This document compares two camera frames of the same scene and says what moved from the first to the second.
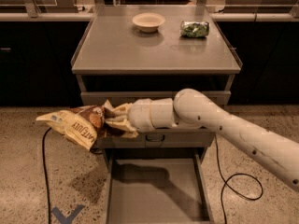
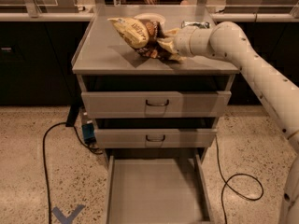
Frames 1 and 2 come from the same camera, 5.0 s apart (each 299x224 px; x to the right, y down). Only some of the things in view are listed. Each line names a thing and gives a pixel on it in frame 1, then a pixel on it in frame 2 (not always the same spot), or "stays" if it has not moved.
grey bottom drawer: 158,189 stays
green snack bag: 194,29 stays
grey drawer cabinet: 154,51 stays
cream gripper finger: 121,112 → 174,31
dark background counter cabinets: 36,58 stays
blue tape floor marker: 64,219 stays
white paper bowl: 148,22 stays
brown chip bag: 85,125 → 146,37
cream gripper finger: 122,124 → 168,44
